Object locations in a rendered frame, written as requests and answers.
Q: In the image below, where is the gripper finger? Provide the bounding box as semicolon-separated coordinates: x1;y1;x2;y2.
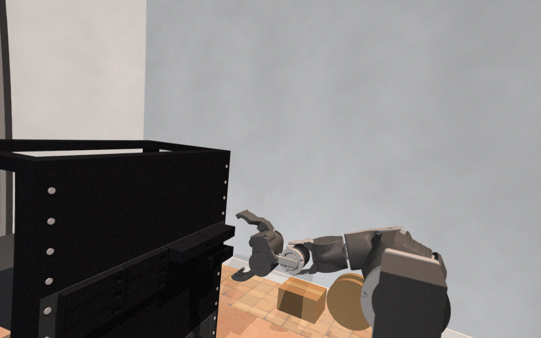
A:
231;267;255;282
236;210;274;232

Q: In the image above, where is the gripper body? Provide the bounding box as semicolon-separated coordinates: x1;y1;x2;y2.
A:
249;230;299;277

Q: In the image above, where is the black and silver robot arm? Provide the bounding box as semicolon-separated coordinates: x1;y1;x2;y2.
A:
280;226;447;338

